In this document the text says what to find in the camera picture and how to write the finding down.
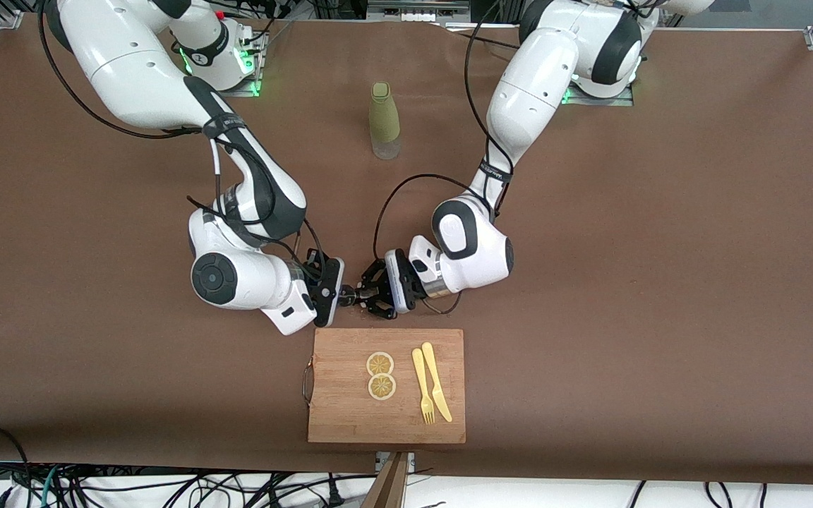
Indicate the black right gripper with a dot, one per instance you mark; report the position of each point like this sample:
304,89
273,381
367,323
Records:
347,291

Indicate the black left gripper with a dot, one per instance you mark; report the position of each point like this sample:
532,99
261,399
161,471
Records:
402,287

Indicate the steel double jigger measuring cup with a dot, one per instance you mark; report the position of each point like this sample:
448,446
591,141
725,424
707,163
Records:
355,296

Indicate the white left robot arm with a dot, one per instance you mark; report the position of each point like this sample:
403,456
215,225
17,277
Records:
540,92

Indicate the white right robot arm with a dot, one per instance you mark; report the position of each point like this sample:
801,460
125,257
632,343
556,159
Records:
138,63

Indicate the lemon slice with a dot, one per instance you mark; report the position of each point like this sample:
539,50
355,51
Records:
380,364
382,387

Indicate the yellow plastic fork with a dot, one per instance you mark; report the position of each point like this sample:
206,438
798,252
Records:
418,374

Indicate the yellow plastic knife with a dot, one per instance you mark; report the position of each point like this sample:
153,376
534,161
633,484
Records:
431,367

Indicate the wooden cutting board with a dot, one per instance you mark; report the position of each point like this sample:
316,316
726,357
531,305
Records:
343,413

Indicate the green sleeved glass bottle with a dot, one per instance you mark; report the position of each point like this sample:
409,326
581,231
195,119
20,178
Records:
384,120

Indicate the wooden stick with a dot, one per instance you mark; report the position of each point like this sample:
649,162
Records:
389,487

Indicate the brown table cover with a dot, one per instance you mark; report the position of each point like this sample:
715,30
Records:
590,388

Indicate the grey background device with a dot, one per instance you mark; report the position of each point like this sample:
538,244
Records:
417,10

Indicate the small metal bracket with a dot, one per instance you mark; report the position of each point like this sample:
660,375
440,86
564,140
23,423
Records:
381,460

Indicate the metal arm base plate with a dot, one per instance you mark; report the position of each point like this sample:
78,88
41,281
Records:
622,101
251,88

